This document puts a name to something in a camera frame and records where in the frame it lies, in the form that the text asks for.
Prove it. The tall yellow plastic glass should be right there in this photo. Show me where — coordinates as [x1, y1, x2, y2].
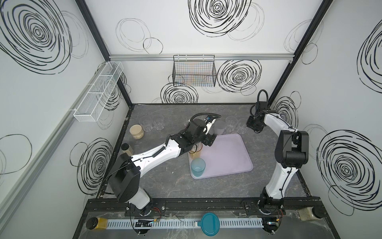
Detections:
[188, 142, 203, 160]

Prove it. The teal dimpled plastic glass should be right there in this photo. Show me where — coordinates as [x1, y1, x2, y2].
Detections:
[191, 158, 206, 177]

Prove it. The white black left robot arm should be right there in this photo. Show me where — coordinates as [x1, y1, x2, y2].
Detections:
[106, 113, 221, 216]

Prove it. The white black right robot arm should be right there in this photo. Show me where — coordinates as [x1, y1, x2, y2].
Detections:
[246, 101, 309, 215]

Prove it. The lilac plastic tray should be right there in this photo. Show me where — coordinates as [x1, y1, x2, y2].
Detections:
[189, 133, 253, 179]

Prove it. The clear faceted tumbler right back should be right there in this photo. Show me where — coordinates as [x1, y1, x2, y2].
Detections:
[237, 119, 248, 134]

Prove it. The clear faceted tumbler right front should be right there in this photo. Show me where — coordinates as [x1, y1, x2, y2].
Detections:
[225, 116, 238, 132]

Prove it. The clear faceted tumbler far left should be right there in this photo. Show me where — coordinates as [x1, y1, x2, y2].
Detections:
[139, 116, 153, 132]

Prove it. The oat jar with beige lid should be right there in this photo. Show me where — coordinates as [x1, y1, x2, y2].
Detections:
[129, 124, 144, 139]

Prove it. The small bottle with barcode label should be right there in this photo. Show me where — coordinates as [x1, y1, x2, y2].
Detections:
[120, 143, 134, 156]

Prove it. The teal round lid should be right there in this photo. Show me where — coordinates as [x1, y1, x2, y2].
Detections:
[198, 213, 220, 237]

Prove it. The grain jar with black lid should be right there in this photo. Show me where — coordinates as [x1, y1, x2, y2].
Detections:
[298, 207, 325, 221]

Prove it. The yellow jar with black lid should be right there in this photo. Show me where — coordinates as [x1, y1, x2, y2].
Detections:
[85, 217, 108, 230]

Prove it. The black corrugated right gripper cable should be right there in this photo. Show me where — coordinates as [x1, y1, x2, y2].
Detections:
[250, 89, 269, 117]

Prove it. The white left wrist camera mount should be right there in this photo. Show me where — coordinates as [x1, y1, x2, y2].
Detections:
[204, 116, 216, 135]

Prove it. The black wire wall basket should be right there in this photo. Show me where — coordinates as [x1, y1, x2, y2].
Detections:
[172, 60, 217, 87]

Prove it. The white slotted cable duct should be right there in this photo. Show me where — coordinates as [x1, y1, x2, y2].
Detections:
[106, 218, 264, 230]

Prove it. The white mesh wall shelf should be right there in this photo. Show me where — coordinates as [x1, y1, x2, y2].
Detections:
[73, 61, 123, 122]

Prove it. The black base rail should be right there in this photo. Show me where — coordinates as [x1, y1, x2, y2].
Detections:
[85, 196, 324, 216]

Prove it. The aluminium wall rail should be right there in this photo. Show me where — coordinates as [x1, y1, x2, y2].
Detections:
[109, 53, 294, 61]

